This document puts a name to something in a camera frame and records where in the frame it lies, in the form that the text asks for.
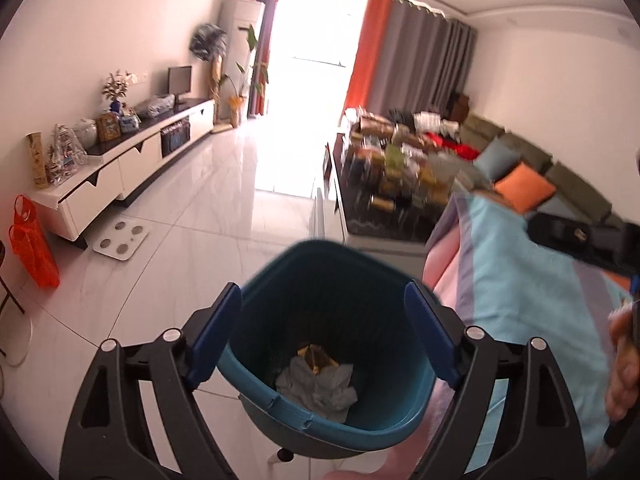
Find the brown picture frame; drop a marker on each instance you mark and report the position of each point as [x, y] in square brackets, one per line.
[107, 127]

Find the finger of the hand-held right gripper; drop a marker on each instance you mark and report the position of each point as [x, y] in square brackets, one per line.
[555, 235]

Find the teal plastic trash bin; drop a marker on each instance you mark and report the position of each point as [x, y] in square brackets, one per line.
[350, 280]

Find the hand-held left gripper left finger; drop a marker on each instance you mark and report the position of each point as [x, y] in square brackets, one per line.
[217, 337]

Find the flower vase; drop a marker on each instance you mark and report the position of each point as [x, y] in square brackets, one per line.
[116, 92]

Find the glass ship ornament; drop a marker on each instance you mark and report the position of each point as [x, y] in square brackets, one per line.
[65, 157]

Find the white tissue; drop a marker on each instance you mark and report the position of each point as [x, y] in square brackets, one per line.
[317, 392]

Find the black monitor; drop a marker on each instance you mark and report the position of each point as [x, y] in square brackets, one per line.
[180, 82]

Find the brown cardboard box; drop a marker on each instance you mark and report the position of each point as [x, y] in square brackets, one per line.
[459, 106]

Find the orange and grey curtain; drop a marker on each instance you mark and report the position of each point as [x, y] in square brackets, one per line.
[262, 60]
[415, 50]

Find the dark coffee table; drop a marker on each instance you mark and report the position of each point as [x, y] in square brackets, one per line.
[360, 210]

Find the tall leafy potted plant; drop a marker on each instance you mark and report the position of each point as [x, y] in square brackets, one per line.
[236, 110]

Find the red clothes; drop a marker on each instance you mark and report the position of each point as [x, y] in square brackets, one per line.
[452, 147]

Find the white ceramic jar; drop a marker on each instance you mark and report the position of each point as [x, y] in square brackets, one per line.
[86, 134]

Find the orange cushion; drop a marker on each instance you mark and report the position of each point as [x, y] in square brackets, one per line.
[525, 187]

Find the teal cushion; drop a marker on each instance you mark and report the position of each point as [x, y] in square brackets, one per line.
[497, 157]

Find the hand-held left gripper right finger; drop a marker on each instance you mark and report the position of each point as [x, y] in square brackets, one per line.
[432, 335]

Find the clear plastic bag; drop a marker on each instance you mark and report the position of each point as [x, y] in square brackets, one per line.
[155, 106]

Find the gold foil wrapper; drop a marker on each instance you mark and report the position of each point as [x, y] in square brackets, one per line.
[317, 357]

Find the white standing air conditioner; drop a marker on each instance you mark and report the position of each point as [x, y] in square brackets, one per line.
[240, 35]

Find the tall gold box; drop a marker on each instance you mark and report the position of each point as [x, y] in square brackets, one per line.
[37, 160]

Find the orange plastic bag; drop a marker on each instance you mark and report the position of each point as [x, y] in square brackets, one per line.
[32, 250]

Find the teal and grey printed blanket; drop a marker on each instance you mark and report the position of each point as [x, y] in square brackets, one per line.
[525, 285]

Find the white and black tv cabinet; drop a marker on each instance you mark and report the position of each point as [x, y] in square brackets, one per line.
[140, 155]

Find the person's right hand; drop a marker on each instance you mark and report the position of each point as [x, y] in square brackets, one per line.
[620, 360]

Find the white bathroom scale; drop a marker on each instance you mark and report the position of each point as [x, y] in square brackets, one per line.
[122, 240]

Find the green and brown sofa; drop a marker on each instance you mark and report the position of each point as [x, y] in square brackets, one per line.
[575, 180]

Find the covered standing fan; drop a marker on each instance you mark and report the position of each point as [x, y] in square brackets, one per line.
[207, 42]

